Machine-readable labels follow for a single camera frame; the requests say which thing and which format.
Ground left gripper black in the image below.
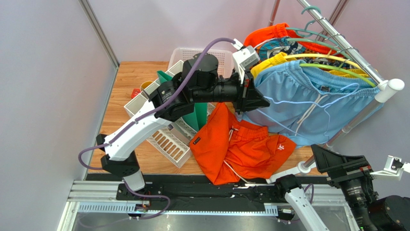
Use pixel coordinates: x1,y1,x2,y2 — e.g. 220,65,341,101
192,68,271,116

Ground orange shorts front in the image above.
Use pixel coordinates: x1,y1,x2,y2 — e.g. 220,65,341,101
189,103,296,185

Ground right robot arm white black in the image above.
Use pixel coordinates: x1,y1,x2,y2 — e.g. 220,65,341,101
274,144,410,231

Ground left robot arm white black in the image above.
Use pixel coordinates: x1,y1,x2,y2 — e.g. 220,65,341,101
99,50,269,192

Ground yellow shorts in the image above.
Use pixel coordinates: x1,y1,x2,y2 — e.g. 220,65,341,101
251,52,370,79

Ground patterned blue orange shorts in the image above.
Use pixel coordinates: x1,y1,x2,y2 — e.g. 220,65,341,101
254,37,342,63

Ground light blue shorts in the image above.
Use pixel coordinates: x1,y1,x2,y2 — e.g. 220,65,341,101
242,60,379,147

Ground orange shorts back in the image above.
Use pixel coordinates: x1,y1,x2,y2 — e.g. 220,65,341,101
243,23,329,54

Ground teal hanger back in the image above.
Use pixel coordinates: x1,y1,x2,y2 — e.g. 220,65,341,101
285,5,336,44

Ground teal hanger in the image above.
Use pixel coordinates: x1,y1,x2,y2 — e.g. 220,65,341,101
295,35,351,59
285,5,336,44

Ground yellow hanger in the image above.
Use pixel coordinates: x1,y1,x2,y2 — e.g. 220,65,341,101
283,53,362,69

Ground teal hanger front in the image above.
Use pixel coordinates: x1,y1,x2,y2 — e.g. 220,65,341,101
295,35,351,59

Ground green hanger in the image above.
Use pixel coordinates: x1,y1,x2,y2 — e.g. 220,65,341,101
300,63,376,88

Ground white perforated basket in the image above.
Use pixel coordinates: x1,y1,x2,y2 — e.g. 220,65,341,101
166,48,234,79

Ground green folder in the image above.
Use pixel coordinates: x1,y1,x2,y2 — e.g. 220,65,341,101
157,71,207,131

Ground white file organizer rack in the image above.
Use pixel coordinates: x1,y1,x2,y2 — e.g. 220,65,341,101
124,79,196,168

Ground yellow cup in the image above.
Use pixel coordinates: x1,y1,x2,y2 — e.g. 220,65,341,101
140,81,154,91

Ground small red object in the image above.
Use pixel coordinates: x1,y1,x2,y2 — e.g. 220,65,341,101
130,88,141,99

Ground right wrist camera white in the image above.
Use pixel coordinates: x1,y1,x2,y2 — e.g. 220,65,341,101
371,155,410,181

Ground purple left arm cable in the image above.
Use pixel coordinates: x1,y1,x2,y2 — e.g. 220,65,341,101
77,37,238,220

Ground metal clothes rack rail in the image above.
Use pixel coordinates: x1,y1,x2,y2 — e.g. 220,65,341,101
268,0,405,184

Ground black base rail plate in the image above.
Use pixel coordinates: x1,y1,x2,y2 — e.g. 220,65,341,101
115,182,289,205

